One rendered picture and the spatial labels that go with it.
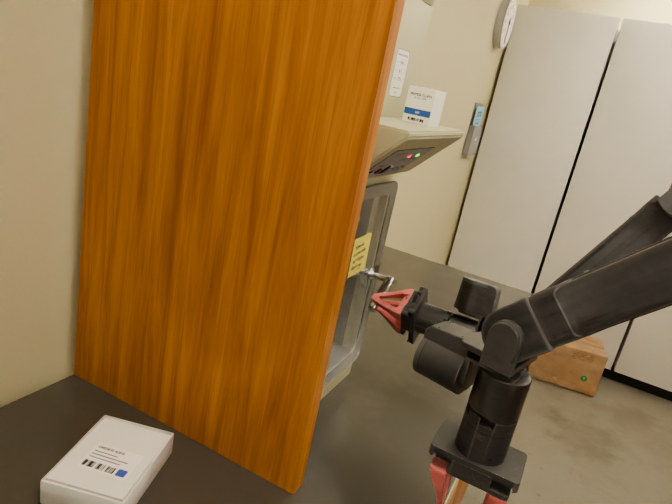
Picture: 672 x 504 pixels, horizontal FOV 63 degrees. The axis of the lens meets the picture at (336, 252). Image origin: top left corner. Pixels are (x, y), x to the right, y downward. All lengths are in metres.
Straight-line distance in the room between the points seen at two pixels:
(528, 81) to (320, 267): 3.23
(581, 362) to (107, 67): 3.26
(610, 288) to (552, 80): 3.34
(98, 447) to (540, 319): 0.66
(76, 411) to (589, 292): 0.84
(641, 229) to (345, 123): 0.50
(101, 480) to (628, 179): 3.45
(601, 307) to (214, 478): 0.63
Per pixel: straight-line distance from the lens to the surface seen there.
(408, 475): 1.03
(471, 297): 1.00
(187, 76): 0.86
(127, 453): 0.92
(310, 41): 0.75
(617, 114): 3.84
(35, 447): 1.01
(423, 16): 1.07
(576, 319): 0.58
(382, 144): 0.78
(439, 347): 0.65
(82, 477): 0.89
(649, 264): 0.56
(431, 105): 0.96
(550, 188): 3.87
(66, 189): 1.05
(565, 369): 3.76
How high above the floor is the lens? 1.56
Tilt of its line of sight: 18 degrees down
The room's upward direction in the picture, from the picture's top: 12 degrees clockwise
